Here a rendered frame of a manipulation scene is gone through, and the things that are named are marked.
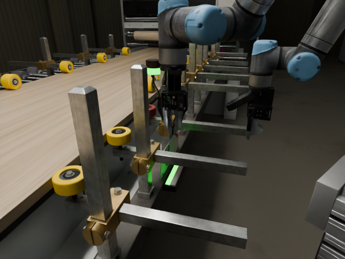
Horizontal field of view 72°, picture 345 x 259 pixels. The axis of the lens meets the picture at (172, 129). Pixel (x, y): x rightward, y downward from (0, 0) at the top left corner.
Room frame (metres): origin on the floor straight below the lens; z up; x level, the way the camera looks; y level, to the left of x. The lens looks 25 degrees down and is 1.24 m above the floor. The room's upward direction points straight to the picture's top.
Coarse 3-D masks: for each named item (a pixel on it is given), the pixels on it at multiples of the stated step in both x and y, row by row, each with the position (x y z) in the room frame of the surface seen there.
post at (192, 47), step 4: (192, 44) 1.35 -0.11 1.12; (196, 44) 1.37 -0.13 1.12; (192, 48) 1.35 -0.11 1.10; (196, 48) 1.38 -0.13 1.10; (192, 52) 1.35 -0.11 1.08; (192, 56) 1.35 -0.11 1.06; (192, 60) 1.35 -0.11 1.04; (188, 64) 1.36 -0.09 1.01; (192, 64) 1.35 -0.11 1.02; (188, 68) 1.36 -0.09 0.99; (192, 68) 1.35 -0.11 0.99; (188, 92) 1.36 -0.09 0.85; (192, 92) 1.35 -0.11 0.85; (188, 96) 1.36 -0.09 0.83; (192, 96) 1.35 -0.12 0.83; (188, 100) 1.36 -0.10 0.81; (192, 100) 1.35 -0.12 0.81; (188, 104) 1.36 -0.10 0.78; (192, 104) 1.35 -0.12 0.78; (188, 108) 1.36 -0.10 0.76; (192, 108) 1.35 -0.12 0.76; (188, 112) 1.36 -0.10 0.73; (192, 112) 1.35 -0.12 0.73
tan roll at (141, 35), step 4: (136, 32) 3.41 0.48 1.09; (140, 32) 3.40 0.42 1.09; (144, 32) 3.38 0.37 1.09; (148, 32) 3.37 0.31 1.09; (152, 32) 3.35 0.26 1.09; (156, 32) 3.34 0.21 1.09; (128, 36) 3.48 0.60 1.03; (132, 36) 3.46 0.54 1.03; (136, 36) 3.40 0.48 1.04; (140, 36) 3.38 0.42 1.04; (144, 36) 3.37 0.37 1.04; (148, 36) 3.35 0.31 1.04; (152, 36) 3.34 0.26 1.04; (156, 36) 3.32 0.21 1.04; (136, 40) 3.44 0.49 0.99; (140, 40) 3.42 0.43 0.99; (144, 40) 3.40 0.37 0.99; (148, 40) 3.38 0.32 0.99; (152, 40) 3.36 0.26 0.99; (156, 40) 3.35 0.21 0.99
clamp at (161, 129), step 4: (172, 116) 0.94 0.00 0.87; (172, 120) 0.89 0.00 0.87; (160, 124) 0.87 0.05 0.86; (172, 124) 0.88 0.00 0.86; (160, 128) 0.85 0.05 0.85; (164, 128) 0.84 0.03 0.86; (160, 132) 0.85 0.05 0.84; (164, 132) 0.84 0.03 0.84; (168, 132) 0.84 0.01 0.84; (164, 136) 0.84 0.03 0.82
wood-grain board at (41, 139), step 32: (96, 64) 2.05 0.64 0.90; (128, 64) 2.05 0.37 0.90; (0, 96) 1.13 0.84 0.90; (32, 96) 1.13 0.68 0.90; (64, 96) 1.13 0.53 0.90; (128, 96) 1.13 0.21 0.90; (0, 128) 0.75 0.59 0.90; (32, 128) 0.75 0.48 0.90; (64, 128) 0.75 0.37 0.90; (0, 160) 0.54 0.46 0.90; (32, 160) 0.54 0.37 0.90; (64, 160) 0.54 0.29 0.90; (0, 192) 0.41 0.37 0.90; (32, 192) 0.41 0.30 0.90; (0, 224) 0.33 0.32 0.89
